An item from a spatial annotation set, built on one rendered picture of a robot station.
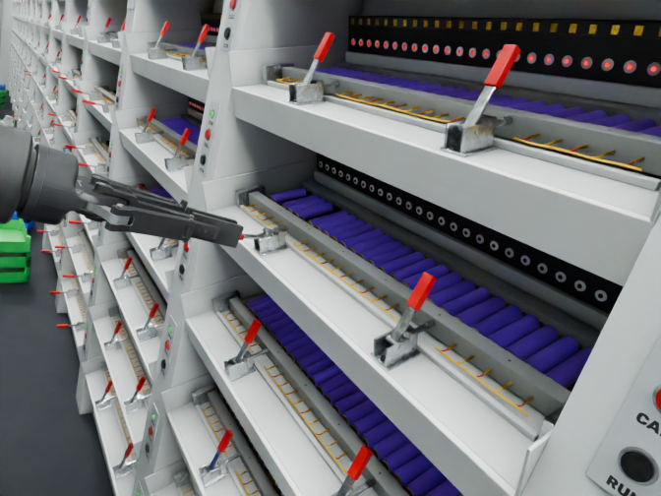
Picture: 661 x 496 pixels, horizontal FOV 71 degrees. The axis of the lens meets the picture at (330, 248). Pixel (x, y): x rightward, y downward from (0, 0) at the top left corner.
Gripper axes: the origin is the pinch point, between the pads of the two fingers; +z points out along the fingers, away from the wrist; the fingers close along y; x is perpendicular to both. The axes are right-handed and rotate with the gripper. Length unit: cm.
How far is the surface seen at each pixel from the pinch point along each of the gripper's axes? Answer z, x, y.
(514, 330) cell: 17.2, 6.1, 32.1
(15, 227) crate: 7, -84, -218
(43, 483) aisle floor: 12, -100, -62
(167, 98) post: 17, 11, -88
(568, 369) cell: 16.5, 5.7, 38.1
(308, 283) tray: 9.0, -1.0, 10.9
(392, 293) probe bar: 12.4, 3.3, 20.6
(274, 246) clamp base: 9.2, -0.1, 1.0
